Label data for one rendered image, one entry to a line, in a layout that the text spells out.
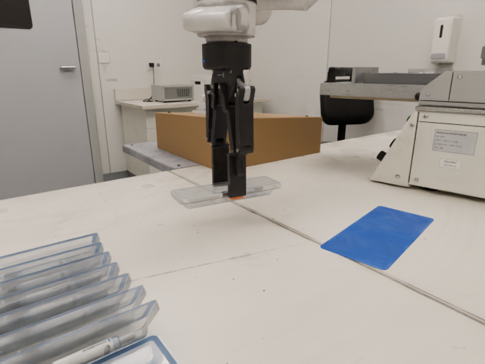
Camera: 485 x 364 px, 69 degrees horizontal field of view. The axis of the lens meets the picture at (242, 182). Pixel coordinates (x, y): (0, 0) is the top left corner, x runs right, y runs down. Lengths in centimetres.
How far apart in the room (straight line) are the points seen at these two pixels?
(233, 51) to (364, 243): 34
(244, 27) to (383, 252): 37
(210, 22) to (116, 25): 301
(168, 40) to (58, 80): 105
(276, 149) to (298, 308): 67
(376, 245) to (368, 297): 14
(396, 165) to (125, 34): 295
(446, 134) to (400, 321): 48
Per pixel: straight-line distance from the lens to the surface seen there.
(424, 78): 90
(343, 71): 105
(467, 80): 82
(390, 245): 58
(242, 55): 55
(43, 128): 332
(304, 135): 110
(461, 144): 82
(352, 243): 57
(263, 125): 98
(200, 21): 50
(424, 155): 84
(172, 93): 313
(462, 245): 63
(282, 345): 37
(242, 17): 53
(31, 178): 338
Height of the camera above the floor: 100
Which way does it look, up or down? 17 degrees down
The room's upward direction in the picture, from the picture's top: straight up
